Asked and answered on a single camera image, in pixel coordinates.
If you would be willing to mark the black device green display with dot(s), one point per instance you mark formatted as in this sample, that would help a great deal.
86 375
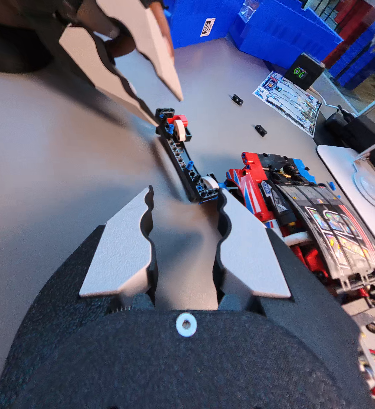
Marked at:
304 72

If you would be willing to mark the blue storage bin near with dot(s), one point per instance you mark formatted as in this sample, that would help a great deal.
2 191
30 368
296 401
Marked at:
187 25

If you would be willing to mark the person's left hand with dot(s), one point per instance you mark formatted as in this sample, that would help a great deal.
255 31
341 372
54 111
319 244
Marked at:
163 25

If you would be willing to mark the white book stand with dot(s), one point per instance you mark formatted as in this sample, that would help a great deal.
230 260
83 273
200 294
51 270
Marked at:
340 166

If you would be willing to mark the stack of coloured crates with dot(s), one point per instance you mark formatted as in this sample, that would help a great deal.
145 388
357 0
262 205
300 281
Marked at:
350 32

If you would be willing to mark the red blue lego car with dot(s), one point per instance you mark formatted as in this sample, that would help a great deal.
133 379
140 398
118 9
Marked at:
254 191

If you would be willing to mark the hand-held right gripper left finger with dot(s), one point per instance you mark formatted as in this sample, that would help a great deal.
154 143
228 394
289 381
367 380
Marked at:
120 255

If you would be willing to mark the blue plastic bin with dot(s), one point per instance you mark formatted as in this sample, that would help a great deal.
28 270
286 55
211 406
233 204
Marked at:
286 35

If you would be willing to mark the black power adapter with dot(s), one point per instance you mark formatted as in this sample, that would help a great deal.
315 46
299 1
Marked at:
360 131

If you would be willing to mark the black lego chassis frame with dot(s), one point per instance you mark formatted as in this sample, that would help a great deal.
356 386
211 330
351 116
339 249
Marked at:
181 159

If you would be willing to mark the lego sticker sheet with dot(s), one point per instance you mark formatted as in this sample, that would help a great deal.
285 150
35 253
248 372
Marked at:
289 99

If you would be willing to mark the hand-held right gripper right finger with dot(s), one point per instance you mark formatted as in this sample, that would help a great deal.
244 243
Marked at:
251 255

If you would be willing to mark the black lego connector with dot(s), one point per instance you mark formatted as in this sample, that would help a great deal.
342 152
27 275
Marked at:
237 99
261 130

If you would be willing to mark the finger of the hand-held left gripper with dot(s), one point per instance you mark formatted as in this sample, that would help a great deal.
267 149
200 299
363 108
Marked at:
91 64
155 44

